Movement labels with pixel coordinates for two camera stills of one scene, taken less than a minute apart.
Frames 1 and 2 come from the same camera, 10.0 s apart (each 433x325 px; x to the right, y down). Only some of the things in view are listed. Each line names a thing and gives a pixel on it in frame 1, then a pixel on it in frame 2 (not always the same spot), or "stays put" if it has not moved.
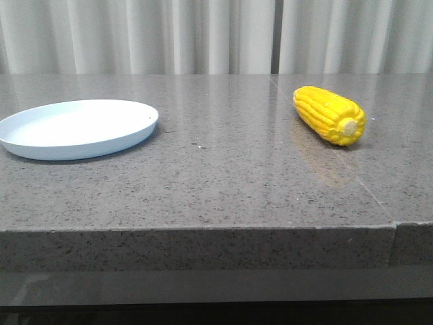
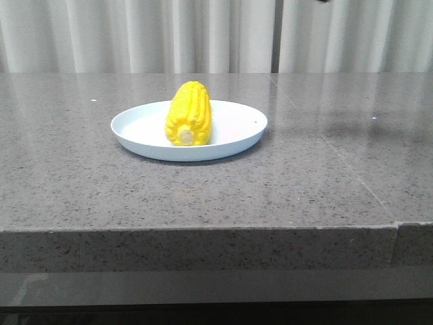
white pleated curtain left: [136, 37] stays put
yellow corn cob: [339, 119] -> [189, 121]
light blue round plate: [75, 128] -> [141, 130]
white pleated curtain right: [356, 36] stays put
